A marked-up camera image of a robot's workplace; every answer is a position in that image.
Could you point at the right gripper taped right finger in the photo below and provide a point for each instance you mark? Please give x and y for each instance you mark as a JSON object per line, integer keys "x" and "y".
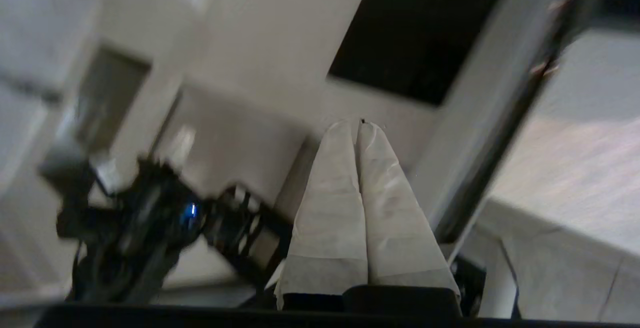
{"x": 395, "y": 218}

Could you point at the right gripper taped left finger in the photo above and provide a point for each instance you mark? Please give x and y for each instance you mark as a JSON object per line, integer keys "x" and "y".
{"x": 330, "y": 218}

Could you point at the black glass microwave door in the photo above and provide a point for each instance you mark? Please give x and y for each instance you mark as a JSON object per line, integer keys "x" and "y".
{"x": 500, "y": 93}

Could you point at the black robot base chassis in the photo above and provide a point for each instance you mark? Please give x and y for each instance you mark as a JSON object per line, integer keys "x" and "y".
{"x": 235, "y": 228}

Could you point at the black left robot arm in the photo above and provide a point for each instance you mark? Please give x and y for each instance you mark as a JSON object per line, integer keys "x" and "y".
{"x": 140, "y": 228}

